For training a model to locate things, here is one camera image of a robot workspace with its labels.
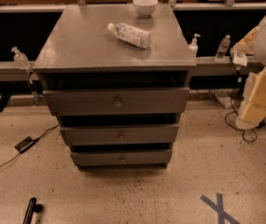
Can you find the grey top drawer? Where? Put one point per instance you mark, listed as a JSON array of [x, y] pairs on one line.
[[116, 102]]

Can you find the grey drawer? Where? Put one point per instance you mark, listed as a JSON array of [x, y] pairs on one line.
[[116, 102], [119, 135], [122, 157]]

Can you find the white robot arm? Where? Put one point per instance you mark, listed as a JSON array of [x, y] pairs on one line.
[[252, 110]]

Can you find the grey drawer cabinet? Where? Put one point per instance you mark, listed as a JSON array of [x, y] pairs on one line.
[[82, 54]]

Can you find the grey middle drawer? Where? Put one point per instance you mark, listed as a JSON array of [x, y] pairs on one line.
[[119, 135]]

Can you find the grey bottom drawer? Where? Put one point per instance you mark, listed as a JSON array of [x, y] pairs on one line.
[[122, 157]]

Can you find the lying plastic water bottle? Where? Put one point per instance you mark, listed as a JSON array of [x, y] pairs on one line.
[[130, 34]]

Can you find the white pump sanitizer bottle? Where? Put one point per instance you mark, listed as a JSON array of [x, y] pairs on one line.
[[193, 46]]

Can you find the white ceramic bowl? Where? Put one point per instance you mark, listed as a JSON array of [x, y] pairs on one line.
[[145, 8]]

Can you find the black power adapter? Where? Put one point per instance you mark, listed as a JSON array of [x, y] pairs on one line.
[[23, 145]]

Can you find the crumpled white packet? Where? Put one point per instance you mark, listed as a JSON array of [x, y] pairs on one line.
[[238, 57]]

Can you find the clear pump bottle left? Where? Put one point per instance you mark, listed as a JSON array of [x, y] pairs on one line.
[[20, 58]]

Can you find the black handle object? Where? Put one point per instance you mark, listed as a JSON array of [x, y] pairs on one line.
[[33, 207]]

